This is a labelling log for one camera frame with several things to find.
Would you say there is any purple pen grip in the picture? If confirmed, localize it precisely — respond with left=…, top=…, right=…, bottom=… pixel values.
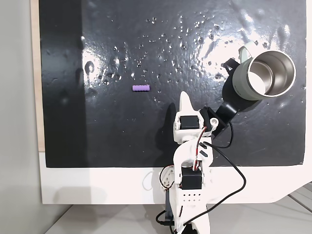
left=132, top=84, right=151, bottom=92

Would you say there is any green steel-lined mug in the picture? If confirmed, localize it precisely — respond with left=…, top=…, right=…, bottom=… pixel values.
left=231, top=40, right=297, bottom=101

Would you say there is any black glossy mat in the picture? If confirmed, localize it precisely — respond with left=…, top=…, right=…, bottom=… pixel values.
left=38, top=0, right=308, bottom=169

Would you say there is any white board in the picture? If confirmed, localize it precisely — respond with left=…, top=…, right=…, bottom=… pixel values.
left=38, top=150, right=312, bottom=205

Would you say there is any light wooden board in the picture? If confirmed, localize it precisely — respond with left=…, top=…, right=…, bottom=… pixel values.
left=29, top=0, right=45, bottom=154

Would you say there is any black camera box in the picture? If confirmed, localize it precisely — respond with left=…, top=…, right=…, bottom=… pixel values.
left=207, top=101, right=239, bottom=137

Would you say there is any white string loop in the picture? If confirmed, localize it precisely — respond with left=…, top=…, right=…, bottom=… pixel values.
left=141, top=170, right=155, bottom=191

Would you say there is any black cable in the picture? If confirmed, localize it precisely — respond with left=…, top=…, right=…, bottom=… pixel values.
left=155, top=121, right=247, bottom=228

